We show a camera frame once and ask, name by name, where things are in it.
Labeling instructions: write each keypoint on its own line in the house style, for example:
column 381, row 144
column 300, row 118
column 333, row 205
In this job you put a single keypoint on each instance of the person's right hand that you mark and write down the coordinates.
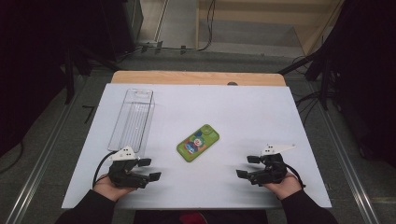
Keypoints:
column 285, row 188

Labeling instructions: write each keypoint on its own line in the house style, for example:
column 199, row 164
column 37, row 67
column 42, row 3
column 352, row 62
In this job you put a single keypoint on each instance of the small dark round object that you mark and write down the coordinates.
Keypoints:
column 232, row 83

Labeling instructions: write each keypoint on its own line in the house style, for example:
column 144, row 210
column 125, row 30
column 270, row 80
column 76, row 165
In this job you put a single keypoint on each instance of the wooden steps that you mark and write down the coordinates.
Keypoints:
column 255, row 28

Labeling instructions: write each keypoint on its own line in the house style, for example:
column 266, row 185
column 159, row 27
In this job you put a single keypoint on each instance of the wooden table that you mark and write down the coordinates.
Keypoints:
column 186, row 77

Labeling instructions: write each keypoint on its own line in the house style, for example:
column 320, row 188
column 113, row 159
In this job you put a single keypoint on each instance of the person's left hand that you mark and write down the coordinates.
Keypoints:
column 109, row 189

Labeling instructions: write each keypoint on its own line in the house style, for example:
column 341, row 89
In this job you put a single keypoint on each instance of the clear plastic container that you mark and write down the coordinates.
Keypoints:
column 133, row 119

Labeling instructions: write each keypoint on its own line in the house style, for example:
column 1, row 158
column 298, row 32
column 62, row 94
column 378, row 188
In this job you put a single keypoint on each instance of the person's dark red clothing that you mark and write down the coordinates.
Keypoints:
column 193, row 217

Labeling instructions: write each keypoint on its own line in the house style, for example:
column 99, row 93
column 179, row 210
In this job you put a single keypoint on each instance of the black stand leg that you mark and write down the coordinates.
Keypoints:
column 295, row 64

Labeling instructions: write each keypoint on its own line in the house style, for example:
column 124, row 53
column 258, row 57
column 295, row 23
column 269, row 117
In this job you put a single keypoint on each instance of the black curtain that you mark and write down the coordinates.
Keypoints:
column 37, row 62
column 367, row 77

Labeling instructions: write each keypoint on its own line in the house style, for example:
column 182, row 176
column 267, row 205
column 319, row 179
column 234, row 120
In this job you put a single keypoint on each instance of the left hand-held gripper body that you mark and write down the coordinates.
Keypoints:
column 123, row 174

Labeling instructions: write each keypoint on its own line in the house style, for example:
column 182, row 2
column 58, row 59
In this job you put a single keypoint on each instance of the metal floor rail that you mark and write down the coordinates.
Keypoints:
column 345, row 161
column 40, row 161

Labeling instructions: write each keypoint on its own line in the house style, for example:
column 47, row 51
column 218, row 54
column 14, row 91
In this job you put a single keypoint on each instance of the green phone case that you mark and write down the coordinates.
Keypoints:
column 196, row 143

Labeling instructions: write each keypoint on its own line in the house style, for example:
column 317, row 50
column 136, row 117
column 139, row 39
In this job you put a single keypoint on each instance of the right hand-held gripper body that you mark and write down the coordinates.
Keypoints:
column 272, row 169

